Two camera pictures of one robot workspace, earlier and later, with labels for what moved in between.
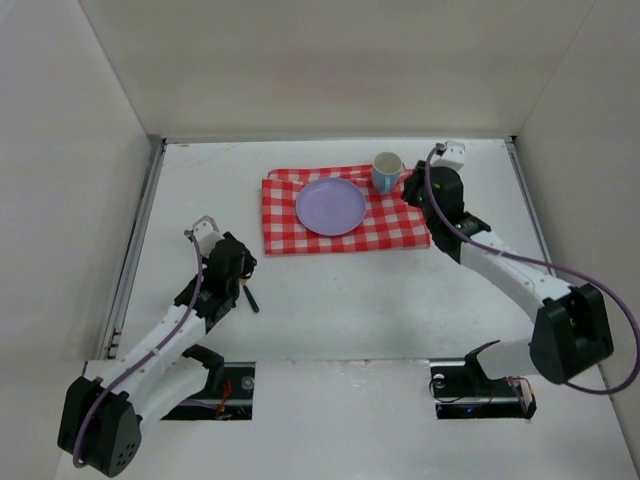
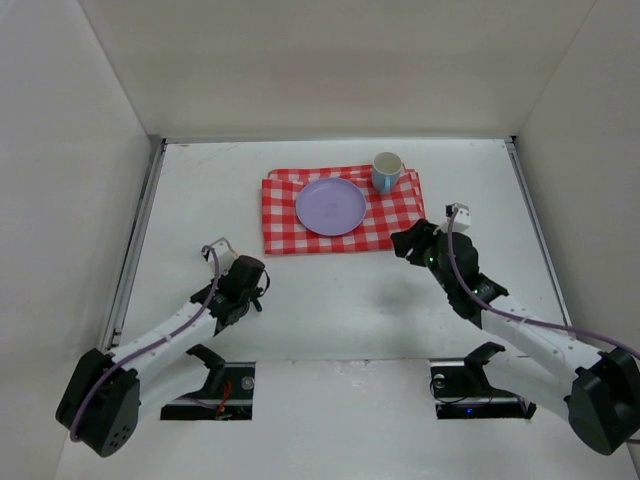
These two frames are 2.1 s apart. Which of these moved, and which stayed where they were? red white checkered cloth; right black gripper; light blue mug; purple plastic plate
Moved: right black gripper
Stayed: purple plastic plate; light blue mug; red white checkered cloth
